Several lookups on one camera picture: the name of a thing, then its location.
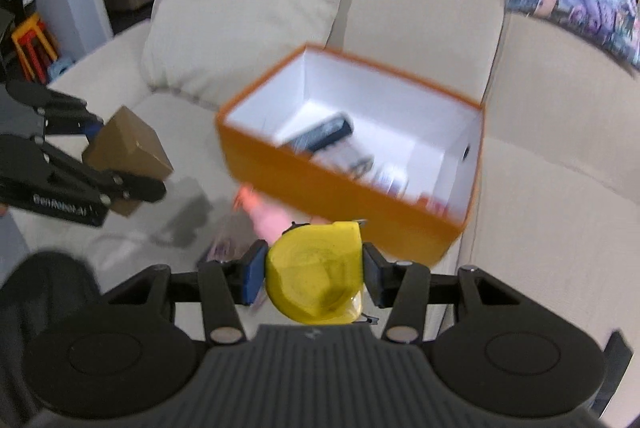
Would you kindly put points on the brown cardboard box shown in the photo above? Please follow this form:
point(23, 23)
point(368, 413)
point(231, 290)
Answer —
point(130, 142)

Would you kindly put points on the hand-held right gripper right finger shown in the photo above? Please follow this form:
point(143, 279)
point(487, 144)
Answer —
point(374, 273)

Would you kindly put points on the beige pillow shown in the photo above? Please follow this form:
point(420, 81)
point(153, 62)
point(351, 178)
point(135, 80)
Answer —
point(240, 7)

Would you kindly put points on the orange cardboard box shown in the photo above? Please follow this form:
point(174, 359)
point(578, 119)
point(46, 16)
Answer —
point(350, 208)

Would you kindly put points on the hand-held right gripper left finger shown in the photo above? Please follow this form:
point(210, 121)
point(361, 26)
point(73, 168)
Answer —
point(252, 273)

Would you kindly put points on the pink bottle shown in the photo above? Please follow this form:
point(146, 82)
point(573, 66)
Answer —
point(262, 215)

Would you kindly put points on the beige sofa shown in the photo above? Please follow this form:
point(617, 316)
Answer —
point(550, 132)

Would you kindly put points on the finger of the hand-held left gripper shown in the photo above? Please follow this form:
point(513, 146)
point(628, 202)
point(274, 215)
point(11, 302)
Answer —
point(65, 112)
point(125, 188)

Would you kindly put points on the yellow tape measure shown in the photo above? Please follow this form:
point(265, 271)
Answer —
point(310, 273)

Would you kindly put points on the red and yellow stool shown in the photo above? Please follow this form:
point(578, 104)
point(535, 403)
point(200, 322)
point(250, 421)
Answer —
point(30, 37)

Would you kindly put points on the white tube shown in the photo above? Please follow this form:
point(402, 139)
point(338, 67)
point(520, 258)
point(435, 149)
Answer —
point(347, 160)

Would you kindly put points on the dark blue bottle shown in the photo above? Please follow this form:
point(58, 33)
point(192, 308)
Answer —
point(320, 132)

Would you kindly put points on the dark cloth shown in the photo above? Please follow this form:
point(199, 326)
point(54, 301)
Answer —
point(45, 278)

